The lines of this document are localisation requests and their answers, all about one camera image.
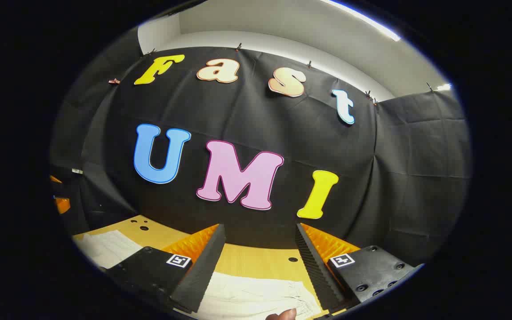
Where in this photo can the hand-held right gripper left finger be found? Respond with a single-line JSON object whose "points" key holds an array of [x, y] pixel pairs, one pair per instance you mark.
{"points": [[202, 275]]}

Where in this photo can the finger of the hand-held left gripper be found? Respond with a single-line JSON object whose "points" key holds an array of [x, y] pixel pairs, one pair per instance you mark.
{"points": [[62, 205], [56, 179]]}

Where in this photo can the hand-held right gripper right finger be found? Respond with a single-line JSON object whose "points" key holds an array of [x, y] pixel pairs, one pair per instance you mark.
{"points": [[316, 271]]}

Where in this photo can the white jeans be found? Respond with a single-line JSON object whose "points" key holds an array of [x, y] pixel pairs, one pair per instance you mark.
{"points": [[256, 295]]}

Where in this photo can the black backdrop cloth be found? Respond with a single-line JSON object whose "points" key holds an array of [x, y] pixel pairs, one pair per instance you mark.
{"points": [[247, 111]]}

